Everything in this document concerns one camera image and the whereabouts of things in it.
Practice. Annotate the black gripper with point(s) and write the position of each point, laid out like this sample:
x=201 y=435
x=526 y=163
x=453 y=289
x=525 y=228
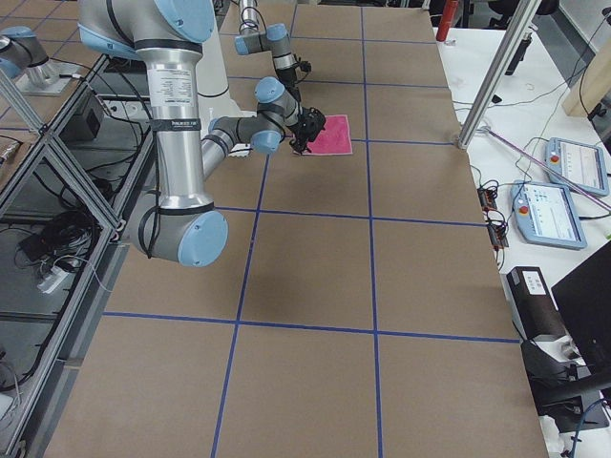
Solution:
x=305 y=130
x=292 y=88

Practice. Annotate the pink towel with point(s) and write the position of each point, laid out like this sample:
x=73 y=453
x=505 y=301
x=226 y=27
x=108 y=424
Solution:
x=333 y=140

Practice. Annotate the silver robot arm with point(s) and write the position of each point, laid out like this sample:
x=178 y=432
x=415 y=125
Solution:
x=178 y=220
x=255 y=37

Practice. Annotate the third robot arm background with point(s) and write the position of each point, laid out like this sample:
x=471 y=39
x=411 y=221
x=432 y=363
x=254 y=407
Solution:
x=23 y=53

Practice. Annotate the red cylinder bottle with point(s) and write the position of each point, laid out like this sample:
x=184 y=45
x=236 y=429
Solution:
x=446 y=21

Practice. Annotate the near teach pendant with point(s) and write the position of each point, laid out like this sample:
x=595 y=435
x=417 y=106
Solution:
x=546 y=215

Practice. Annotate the teach pendant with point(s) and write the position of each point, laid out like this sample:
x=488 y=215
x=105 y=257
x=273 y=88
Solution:
x=546 y=215
x=581 y=163

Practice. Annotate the long reacher stick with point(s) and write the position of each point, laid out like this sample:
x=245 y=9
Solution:
x=571 y=184

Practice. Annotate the far teach pendant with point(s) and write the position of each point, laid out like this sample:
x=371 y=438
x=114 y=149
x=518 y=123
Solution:
x=581 y=163

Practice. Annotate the black box with label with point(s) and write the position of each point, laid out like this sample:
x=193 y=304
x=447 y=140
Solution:
x=537 y=314

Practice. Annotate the black monitor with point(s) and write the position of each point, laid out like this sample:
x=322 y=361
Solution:
x=583 y=300

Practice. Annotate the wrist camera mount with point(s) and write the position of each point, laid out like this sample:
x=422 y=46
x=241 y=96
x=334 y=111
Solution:
x=304 y=68
x=313 y=122

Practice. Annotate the aluminium frame post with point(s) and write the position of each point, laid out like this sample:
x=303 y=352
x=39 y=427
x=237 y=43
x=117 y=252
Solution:
x=525 y=12

